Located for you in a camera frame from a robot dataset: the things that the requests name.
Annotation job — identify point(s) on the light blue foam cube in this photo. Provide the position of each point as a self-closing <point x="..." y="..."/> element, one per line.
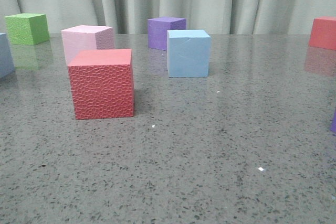
<point x="188" y="53"/>

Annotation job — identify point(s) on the red textured foam cube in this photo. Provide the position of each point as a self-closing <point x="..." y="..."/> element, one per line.
<point x="102" y="84"/>

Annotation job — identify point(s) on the purple foam cube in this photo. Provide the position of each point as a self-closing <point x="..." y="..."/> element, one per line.
<point x="158" y="27"/>

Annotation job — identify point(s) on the pink foam cube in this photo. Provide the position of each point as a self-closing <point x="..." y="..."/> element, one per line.
<point x="86" y="37"/>

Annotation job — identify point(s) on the green foam cube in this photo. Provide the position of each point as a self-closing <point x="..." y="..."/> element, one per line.
<point x="27" y="28"/>

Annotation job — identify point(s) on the red foam cube right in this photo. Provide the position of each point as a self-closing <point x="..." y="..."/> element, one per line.
<point x="323" y="33"/>

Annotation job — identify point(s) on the purple cube at edge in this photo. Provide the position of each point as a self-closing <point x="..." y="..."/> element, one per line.
<point x="333" y="123"/>

